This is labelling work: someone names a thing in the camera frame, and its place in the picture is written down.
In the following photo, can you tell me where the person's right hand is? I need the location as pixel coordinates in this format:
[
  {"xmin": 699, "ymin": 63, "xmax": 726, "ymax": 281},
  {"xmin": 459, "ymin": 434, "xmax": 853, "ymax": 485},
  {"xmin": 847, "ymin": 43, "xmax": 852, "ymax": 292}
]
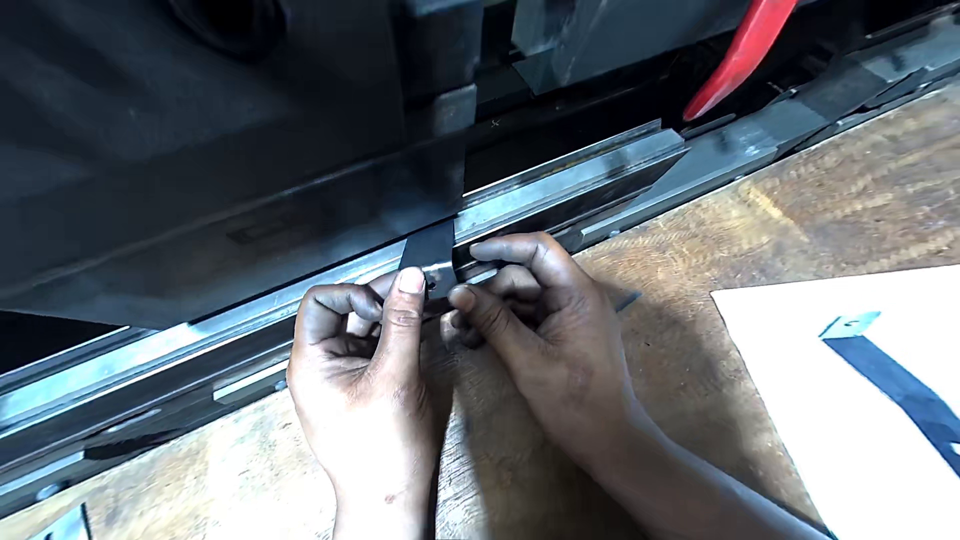
[{"xmin": 442, "ymin": 231, "xmax": 639, "ymax": 460}]

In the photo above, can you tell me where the person's left hand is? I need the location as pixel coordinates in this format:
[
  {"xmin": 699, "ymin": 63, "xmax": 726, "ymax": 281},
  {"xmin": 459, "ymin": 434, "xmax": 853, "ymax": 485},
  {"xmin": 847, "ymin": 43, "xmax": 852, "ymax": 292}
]
[{"xmin": 286, "ymin": 264, "xmax": 454, "ymax": 485}]

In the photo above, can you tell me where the dark metal strip with hole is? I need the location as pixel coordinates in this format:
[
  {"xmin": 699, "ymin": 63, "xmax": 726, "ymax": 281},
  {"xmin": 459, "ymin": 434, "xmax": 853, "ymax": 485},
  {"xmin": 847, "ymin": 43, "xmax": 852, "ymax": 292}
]
[{"xmin": 398, "ymin": 219, "xmax": 459, "ymax": 302}]

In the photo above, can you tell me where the person's left forearm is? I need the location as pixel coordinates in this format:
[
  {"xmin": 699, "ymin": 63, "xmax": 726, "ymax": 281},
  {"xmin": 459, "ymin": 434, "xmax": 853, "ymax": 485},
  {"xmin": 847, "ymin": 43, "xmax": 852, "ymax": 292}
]
[{"xmin": 330, "ymin": 472, "xmax": 441, "ymax": 540}]

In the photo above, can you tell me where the person's right forearm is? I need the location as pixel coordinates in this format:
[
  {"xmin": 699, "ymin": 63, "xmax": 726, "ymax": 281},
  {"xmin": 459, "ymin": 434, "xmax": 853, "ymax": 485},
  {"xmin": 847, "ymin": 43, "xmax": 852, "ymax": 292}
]
[{"xmin": 588, "ymin": 401, "xmax": 835, "ymax": 540}]

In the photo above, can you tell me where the black press machine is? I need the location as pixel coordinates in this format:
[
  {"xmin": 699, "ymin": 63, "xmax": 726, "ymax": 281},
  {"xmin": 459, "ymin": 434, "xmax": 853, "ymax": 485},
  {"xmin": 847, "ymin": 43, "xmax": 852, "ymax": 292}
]
[{"xmin": 0, "ymin": 0, "xmax": 485, "ymax": 331}]

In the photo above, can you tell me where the white paper sheet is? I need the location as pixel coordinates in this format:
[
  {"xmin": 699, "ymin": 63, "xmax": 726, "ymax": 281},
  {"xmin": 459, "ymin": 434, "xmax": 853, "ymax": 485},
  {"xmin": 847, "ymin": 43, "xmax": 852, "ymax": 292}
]
[{"xmin": 710, "ymin": 264, "xmax": 960, "ymax": 540}]

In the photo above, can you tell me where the long steel die rail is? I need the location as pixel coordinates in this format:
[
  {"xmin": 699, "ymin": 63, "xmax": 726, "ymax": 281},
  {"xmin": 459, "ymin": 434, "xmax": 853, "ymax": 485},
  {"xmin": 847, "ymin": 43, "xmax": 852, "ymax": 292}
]
[{"xmin": 0, "ymin": 120, "xmax": 691, "ymax": 451}]

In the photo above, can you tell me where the bent dark metal bracket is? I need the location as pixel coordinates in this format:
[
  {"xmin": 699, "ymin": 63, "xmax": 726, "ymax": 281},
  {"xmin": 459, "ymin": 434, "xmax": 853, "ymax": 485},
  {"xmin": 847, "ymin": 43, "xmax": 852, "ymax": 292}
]
[{"xmin": 819, "ymin": 310, "xmax": 960, "ymax": 479}]

